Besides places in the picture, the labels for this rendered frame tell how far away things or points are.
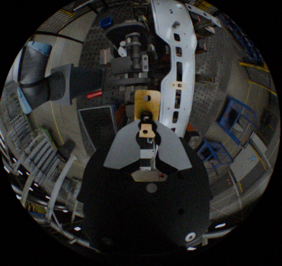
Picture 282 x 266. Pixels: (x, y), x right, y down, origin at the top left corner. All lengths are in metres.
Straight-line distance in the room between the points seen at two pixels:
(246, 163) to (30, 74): 8.41
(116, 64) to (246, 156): 8.12
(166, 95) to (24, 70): 0.56
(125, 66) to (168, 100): 0.27
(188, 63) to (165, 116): 0.31
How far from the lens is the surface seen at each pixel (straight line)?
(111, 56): 0.34
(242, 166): 8.14
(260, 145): 7.99
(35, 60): 0.34
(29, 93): 0.38
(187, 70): 0.44
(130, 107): 0.30
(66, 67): 0.46
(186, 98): 0.45
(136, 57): 0.20
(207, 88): 0.93
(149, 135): 0.15
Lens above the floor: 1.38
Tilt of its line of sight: 58 degrees down
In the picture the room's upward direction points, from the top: 176 degrees counter-clockwise
